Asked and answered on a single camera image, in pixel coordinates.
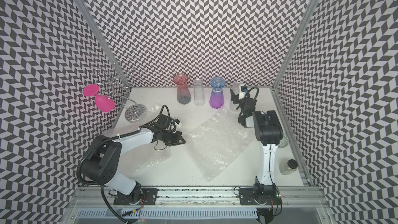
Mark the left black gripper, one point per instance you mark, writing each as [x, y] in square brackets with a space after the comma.
[178, 137]

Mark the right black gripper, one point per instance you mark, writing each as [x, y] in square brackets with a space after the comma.
[235, 97]

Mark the purple blue tumbler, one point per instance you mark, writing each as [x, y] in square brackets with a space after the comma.
[217, 97]

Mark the clear ribbed glass vase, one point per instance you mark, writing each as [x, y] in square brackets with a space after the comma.
[199, 94]

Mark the red black ribbed vase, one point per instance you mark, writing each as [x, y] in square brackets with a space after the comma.
[183, 93]

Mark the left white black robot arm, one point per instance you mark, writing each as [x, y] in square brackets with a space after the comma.
[99, 165]

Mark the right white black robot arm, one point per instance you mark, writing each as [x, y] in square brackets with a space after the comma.
[268, 132]

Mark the pink plastic wine glass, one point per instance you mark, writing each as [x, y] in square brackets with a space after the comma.
[103, 102]

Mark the green patterned round bowl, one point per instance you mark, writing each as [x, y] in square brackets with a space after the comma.
[284, 142]

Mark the small black-lidded glass jar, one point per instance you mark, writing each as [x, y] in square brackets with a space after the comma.
[287, 167]

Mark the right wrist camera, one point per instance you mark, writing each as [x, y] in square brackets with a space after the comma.
[242, 91]

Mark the chrome wire glass rack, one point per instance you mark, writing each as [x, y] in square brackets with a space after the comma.
[111, 85]

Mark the aluminium front rail frame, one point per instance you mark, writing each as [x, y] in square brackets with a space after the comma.
[196, 202]

